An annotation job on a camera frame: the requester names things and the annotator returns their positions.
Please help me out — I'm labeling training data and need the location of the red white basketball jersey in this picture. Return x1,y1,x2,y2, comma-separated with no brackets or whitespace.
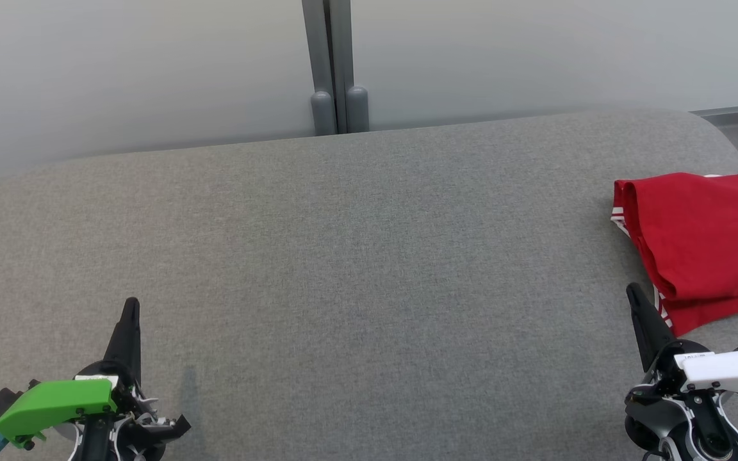
611,171,738,337

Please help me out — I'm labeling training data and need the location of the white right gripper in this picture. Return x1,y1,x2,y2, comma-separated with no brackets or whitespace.
626,282,738,392

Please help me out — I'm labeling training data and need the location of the grey partition post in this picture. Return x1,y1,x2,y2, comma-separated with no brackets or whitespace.
302,0,354,135

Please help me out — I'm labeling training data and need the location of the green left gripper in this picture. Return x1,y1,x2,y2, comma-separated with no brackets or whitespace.
0,296,152,447

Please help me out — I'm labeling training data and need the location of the grey floor rail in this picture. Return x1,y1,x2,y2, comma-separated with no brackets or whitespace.
689,102,738,118

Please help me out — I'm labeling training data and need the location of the grey rounded post cap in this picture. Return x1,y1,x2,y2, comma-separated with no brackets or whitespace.
310,91,336,136
345,86,370,133

